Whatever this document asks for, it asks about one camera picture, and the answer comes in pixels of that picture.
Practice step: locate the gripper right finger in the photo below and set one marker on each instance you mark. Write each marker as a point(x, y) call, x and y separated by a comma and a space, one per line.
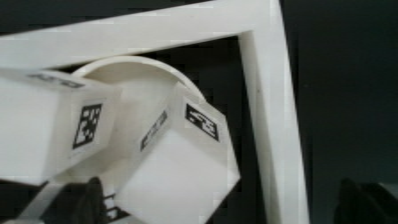
point(366, 203)

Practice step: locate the white stool leg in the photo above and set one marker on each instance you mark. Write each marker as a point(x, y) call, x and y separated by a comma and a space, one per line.
point(187, 175)
point(57, 114)

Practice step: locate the white round stool seat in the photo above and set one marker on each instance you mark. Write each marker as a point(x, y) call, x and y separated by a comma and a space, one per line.
point(144, 77)

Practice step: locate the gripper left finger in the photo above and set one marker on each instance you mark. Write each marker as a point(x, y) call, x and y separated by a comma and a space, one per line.
point(68, 204)

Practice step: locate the white U-shaped fence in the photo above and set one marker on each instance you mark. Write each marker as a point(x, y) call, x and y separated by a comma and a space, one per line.
point(150, 31)

